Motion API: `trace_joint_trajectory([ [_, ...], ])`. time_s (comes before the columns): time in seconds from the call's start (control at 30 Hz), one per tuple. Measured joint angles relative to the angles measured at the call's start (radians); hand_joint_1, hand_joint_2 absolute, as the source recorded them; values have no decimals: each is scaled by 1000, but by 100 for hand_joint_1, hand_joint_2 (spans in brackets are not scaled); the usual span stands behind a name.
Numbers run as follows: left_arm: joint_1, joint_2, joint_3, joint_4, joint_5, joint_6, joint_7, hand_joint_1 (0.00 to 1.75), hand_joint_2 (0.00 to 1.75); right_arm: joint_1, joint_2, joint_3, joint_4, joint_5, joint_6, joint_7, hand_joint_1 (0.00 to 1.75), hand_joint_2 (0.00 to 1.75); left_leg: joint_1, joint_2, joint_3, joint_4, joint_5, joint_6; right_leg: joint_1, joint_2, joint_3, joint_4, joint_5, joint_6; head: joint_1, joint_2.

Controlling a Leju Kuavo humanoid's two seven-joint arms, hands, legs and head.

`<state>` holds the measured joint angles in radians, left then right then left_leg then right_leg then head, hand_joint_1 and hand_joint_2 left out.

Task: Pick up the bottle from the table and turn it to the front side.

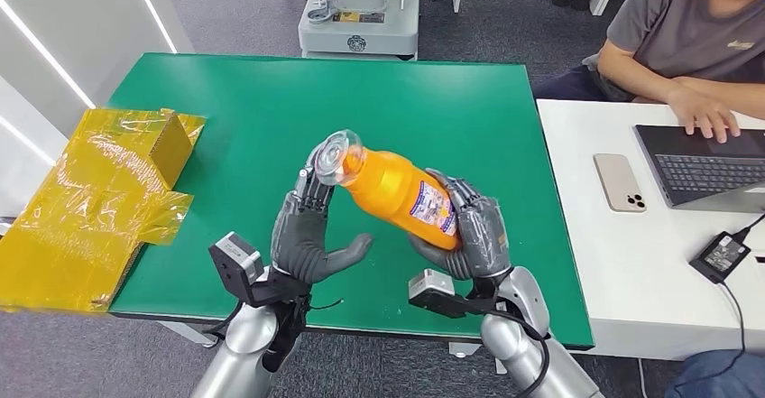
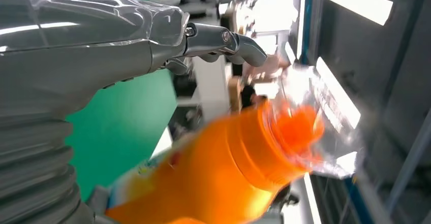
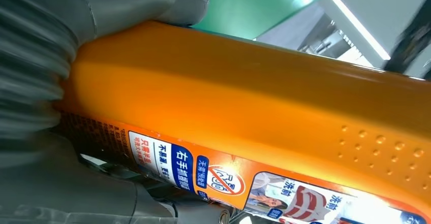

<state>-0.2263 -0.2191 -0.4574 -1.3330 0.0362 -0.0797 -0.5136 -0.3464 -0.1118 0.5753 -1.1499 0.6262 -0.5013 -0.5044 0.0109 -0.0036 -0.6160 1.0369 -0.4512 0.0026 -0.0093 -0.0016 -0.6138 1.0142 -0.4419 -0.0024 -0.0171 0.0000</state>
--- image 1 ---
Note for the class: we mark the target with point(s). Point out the person's leg in blue jeans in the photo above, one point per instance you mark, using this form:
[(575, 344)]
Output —
[(723, 377)]

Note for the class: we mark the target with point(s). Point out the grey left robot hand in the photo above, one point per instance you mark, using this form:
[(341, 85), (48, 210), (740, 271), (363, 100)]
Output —
[(299, 240)]

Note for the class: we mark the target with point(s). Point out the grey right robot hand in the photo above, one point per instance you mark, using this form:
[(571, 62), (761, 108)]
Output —
[(484, 234)]

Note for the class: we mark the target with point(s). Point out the dark grey laptop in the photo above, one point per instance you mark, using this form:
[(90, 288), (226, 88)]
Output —
[(705, 171)]

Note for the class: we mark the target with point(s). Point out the person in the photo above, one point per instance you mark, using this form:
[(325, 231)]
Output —
[(675, 24)]

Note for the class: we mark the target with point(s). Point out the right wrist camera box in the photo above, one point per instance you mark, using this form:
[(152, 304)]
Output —
[(430, 285)]

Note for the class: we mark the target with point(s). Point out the person's right hand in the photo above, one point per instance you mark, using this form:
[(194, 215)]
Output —
[(705, 111)]

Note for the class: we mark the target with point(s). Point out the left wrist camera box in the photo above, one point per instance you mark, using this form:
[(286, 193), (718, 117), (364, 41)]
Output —
[(233, 264)]

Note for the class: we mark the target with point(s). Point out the grey machine base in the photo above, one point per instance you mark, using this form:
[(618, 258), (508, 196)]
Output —
[(358, 24)]

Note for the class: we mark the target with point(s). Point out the beige smartphone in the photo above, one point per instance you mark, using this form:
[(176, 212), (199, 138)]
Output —
[(618, 181)]

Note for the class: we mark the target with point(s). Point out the black power adapter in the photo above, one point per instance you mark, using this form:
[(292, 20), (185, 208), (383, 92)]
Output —
[(720, 256)]

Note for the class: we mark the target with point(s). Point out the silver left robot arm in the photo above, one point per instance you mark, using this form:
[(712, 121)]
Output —
[(245, 347)]

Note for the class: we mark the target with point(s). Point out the yellow taped cardboard box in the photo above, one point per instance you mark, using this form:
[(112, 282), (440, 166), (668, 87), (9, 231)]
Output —
[(89, 204)]

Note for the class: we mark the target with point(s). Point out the person's right forearm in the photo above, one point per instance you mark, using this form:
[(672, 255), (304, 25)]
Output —
[(633, 75)]

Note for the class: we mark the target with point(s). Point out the white table leg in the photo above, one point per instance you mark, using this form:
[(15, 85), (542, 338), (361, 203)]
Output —
[(463, 350), (185, 332)]

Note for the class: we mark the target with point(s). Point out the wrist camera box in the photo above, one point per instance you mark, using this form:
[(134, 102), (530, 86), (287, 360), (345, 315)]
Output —
[(430, 285), (233, 264)]

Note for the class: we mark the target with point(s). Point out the person's left forearm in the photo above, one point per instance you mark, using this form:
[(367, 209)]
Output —
[(729, 87)]

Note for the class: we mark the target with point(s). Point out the orange juice bottle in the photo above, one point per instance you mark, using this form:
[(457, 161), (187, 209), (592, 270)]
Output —
[(388, 189)]

